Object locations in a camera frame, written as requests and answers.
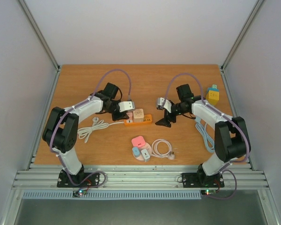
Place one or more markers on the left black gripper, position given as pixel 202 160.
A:
pixel 122 116

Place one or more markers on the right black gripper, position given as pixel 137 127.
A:
pixel 170 116

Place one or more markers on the beige cube dragon adapter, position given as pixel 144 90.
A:
pixel 138 115

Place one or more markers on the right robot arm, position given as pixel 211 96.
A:
pixel 231 139

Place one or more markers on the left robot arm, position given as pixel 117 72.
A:
pixel 61 130

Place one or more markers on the round pink socket base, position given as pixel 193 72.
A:
pixel 146 146

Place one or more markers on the coral pink plug adapter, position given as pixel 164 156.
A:
pixel 138 141

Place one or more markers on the white grey plug adapter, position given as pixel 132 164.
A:
pixel 145 155

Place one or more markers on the blue plug adapter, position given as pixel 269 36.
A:
pixel 136 152

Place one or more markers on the yellow cube socket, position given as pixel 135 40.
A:
pixel 213 96

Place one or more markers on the teal plug on yellow socket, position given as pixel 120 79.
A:
pixel 213 88

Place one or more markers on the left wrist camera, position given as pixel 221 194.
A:
pixel 126 106

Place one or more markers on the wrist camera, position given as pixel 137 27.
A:
pixel 126 106
pixel 162 104

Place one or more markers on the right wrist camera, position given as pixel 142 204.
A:
pixel 162 104

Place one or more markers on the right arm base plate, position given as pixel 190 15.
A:
pixel 194 180

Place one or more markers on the grey slotted cable duct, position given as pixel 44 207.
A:
pixel 113 195

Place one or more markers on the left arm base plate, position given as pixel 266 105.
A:
pixel 82 179

